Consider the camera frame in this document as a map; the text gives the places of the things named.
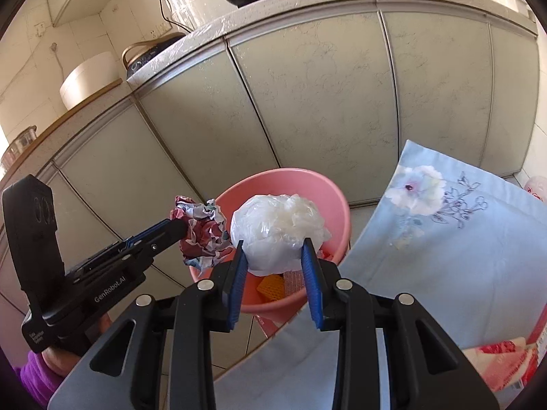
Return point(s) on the white plastic bag ball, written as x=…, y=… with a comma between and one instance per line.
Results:
x=277, y=230

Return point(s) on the stainless steel pot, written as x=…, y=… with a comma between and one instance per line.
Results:
x=19, y=145

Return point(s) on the red white paper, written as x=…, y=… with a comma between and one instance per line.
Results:
x=205, y=230

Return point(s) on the red plastic bag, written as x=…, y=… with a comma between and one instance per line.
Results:
x=504, y=363

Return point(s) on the person's left forearm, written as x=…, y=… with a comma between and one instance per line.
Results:
x=36, y=380

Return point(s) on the grey kitchen cabinet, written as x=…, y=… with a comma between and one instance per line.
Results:
x=320, y=94

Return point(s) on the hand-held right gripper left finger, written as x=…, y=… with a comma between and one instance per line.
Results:
x=237, y=286

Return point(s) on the white rectangular container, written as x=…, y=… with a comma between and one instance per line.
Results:
x=508, y=0

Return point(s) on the white round pot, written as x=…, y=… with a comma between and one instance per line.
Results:
x=89, y=81

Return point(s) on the person's left hand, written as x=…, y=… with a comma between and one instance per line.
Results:
x=64, y=358

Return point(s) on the blue floral tablecloth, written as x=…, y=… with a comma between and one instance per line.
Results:
x=427, y=264

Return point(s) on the pink plastic bin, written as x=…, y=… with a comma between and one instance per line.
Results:
x=299, y=188

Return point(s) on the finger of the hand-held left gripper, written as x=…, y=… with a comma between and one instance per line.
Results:
x=164, y=239
x=149, y=231

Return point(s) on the orange snack wrapper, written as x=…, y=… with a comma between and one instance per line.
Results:
x=324, y=254

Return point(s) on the black induction cooker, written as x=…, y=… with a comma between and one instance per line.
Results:
x=149, y=55

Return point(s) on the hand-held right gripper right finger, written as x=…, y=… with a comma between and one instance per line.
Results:
x=312, y=286

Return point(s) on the yellow sponge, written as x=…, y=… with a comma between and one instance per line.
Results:
x=271, y=287

